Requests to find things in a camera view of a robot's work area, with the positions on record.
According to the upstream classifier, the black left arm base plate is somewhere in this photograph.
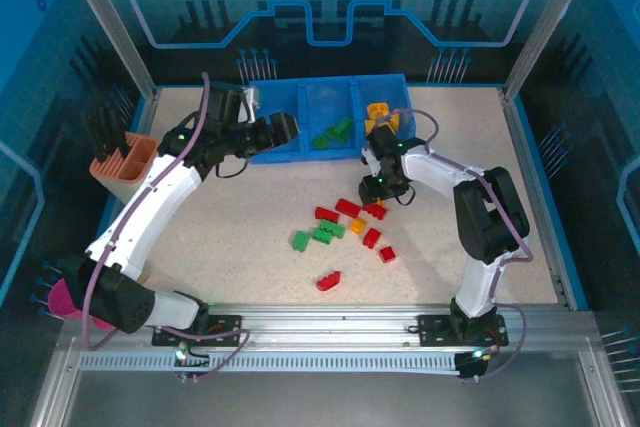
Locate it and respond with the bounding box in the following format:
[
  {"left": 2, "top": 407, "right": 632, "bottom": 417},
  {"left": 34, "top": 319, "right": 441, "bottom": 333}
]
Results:
[{"left": 152, "top": 314, "right": 244, "bottom": 348}]

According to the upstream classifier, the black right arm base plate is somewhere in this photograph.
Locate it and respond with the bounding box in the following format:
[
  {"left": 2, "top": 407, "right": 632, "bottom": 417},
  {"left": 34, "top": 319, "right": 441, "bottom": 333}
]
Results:
[{"left": 417, "top": 314, "right": 509, "bottom": 348}]

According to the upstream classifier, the slotted grey cable duct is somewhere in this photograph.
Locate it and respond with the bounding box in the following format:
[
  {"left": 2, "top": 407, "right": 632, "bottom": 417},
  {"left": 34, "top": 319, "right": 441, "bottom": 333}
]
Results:
[{"left": 78, "top": 350, "right": 464, "bottom": 374}]

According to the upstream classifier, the black knife handle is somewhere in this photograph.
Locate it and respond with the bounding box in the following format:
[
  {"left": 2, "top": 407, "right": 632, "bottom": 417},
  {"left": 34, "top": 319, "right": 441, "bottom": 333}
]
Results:
[
  {"left": 110, "top": 107, "right": 132, "bottom": 158},
  {"left": 97, "top": 107, "right": 115, "bottom": 158},
  {"left": 83, "top": 111, "right": 104, "bottom": 161}
]

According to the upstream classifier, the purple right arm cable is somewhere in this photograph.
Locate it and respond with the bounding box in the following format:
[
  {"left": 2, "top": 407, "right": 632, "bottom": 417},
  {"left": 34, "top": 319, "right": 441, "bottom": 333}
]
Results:
[{"left": 372, "top": 107, "right": 535, "bottom": 383}]

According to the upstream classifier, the blue three-compartment tray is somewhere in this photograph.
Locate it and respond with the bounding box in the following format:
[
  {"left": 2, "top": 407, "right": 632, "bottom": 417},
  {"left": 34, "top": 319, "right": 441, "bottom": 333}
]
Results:
[{"left": 248, "top": 73, "right": 416, "bottom": 166}]

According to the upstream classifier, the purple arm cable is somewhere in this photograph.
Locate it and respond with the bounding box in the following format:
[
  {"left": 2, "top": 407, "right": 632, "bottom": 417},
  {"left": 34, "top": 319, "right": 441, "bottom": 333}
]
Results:
[
  {"left": 82, "top": 71, "right": 251, "bottom": 383},
  {"left": 372, "top": 107, "right": 535, "bottom": 383}
]

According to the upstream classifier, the grey metal panel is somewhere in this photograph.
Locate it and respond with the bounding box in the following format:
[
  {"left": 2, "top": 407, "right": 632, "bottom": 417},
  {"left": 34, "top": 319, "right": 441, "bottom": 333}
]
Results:
[{"left": 29, "top": 336, "right": 640, "bottom": 427}]

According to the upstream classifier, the orange and beige knife holder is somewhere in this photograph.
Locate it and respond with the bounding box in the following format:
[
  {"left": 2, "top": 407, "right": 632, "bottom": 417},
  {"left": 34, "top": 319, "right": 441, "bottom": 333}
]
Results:
[{"left": 88, "top": 130, "right": 160, "bottom": 204}]

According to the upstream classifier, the aluminium mounting rail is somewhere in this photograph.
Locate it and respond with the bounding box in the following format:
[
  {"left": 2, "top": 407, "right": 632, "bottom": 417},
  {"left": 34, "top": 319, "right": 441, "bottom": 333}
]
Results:
[{"left": 119, "top": 301, "right": 596, "bottom": 348}]

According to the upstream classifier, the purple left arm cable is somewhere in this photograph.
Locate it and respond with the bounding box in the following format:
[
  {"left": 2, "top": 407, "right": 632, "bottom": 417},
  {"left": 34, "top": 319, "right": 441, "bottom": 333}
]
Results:
[{"left": 82, "top": 71, "right": 251, "bottom": 383}]

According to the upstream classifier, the thin black left gripper wire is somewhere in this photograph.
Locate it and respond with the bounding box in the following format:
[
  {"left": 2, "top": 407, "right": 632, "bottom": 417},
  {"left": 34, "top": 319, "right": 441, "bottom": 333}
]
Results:
[{"left": 214, "top": 154, "right": 251, "bottom": 179}]

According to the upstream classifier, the aluminium frame post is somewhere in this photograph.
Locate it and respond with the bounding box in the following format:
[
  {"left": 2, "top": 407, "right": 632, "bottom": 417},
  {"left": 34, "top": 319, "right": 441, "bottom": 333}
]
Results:
[
  {"left": 502, "top": 0, "right": 604, "bottom": 101},
  {"left": 53, "top": 0, "right": 160, "bottom": 101}
]

